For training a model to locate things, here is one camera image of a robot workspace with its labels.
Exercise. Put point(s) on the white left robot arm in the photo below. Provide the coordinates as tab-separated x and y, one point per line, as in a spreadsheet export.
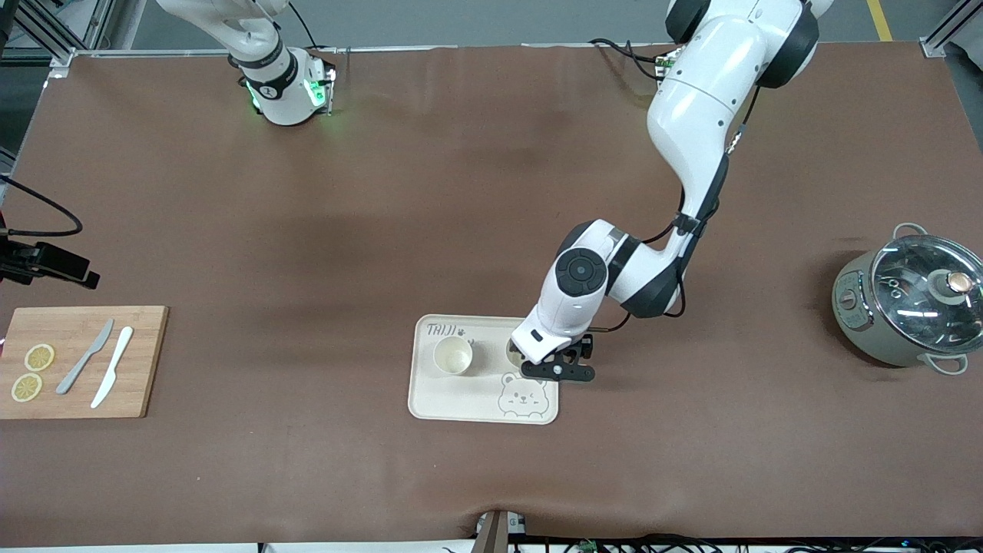
691	115

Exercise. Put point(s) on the white plastic cup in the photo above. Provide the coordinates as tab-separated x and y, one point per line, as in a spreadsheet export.
513	352
452	357

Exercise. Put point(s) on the glass pot lid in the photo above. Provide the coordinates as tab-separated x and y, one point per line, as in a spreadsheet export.
914	322

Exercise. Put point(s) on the aluminium frame profile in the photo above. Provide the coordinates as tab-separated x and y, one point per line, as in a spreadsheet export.
46	34
941	32

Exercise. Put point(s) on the yellow lemon slice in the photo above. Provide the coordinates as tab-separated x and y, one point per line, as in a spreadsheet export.
39	357
27	387

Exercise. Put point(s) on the bamboo cutting board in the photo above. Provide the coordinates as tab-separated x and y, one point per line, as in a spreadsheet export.
146	369

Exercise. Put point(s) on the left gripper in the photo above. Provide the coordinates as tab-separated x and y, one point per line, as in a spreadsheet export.
586	349

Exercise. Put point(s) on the brown mounting post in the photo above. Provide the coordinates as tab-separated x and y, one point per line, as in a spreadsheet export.
491	538

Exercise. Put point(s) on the cream bear print tray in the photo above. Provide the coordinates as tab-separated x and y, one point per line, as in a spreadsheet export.
461	399

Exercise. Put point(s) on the grey-green cooking pot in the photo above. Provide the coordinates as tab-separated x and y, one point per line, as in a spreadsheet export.
860	330

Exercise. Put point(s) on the grey plastic knife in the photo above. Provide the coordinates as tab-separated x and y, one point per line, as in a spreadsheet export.
73	376

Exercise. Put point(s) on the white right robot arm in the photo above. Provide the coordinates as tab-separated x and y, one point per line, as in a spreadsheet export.
280	100

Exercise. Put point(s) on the brown table mat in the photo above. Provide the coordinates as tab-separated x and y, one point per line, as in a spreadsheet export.
384	192

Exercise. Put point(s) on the white plastic knife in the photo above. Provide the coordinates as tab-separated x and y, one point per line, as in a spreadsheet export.
112	367

